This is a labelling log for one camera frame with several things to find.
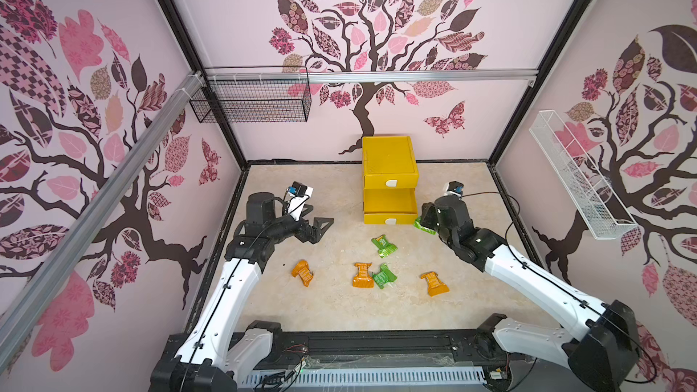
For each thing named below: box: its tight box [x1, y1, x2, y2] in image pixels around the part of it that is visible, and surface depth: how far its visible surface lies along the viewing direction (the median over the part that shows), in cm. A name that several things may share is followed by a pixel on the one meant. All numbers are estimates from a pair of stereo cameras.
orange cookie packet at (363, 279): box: [352, 262, 374, 289], surface depth 87 cm
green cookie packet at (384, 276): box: [372, 263, 398, 290], surface depth 87 cm
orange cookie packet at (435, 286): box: [419, 271, 451, 297], surface depth 87 cm
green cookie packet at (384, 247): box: [371, 234, 399, 259], surface depth 95 cm
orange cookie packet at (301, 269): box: [291, 259, 315, 287], surface depth 89 cm
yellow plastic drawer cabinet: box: [362, 135, 419, 226], surface depth 92 cm
